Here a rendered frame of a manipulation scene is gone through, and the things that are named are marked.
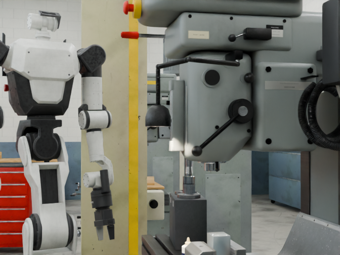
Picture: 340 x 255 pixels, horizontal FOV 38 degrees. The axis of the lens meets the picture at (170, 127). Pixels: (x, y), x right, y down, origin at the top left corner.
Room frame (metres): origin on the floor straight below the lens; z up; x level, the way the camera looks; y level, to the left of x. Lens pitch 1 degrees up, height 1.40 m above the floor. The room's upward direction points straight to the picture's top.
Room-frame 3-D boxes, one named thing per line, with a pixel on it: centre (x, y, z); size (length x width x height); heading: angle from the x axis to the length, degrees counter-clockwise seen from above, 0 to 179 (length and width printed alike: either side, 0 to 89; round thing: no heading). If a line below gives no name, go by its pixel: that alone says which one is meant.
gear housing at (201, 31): (1.50, -0.17, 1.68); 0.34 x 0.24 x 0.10; 102
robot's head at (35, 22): (2.03, 0.53, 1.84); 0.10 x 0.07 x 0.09; 121
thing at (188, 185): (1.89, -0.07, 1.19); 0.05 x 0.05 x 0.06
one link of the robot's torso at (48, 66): (2.09, 0.56, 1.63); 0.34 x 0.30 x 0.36; 121
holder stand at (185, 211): (1.94, -0.07, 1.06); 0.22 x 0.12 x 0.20; 5
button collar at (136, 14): (1.45, 0.10, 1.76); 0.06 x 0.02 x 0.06; 12
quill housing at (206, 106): (1.49, -0.13, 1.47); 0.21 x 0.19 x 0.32; 12
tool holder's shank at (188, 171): (1.89, -0.07, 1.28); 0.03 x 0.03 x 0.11
